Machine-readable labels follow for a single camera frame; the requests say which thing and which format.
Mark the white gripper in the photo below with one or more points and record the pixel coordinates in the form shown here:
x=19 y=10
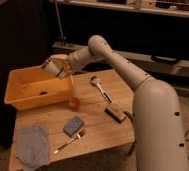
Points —
x=57 y=67

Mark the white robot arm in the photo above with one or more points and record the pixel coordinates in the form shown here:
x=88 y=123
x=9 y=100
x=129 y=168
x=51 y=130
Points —
x=158 y=126

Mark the yellow plastic tray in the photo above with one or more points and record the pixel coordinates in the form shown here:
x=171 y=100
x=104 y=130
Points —
x=32 y=87

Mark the dish brush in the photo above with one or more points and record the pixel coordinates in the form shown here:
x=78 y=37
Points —
x=95 y=81

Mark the blue sponge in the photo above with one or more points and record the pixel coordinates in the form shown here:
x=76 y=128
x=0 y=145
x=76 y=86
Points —
x=73 y=126

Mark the wooden table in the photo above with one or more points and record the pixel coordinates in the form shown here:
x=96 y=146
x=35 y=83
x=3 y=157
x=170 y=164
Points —
x=101 y=131

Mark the metal fork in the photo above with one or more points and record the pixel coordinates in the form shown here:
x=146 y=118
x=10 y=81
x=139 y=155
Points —
x=79 y=135

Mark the wooden scrub brush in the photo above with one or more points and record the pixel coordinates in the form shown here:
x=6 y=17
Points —
x=115 y=114

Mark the grey cloth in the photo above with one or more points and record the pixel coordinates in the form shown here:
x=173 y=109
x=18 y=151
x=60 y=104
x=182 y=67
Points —
x=33 y=150

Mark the black remote on shelf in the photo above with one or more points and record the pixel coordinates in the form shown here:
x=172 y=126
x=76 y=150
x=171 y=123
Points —
x=168 y=61

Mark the wooden shelf unit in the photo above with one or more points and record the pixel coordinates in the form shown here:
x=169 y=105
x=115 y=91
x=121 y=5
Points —
x=135 y=33

